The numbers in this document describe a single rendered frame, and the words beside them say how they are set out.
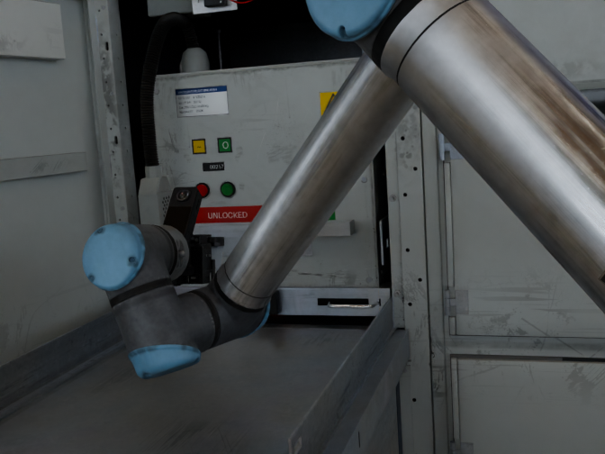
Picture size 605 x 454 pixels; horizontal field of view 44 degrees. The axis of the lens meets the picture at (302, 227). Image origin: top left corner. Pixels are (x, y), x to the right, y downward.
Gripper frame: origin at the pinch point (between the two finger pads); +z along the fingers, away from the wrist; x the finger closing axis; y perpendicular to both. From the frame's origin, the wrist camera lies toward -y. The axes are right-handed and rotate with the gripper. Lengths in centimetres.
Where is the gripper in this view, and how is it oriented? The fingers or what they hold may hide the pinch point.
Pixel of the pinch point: (216, 240)
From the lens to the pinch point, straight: 136.6
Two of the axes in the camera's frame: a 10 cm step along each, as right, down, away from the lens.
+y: 0.2, 10.0, -0.2
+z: 2.9, 0.2, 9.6
